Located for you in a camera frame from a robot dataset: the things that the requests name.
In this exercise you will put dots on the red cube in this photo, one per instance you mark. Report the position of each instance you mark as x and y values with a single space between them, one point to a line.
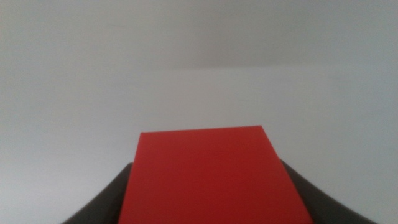
211 177

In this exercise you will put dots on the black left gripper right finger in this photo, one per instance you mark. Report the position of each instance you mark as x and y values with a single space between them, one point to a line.
323 208

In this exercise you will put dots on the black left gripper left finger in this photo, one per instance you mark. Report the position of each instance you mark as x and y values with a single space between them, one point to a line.
105 205

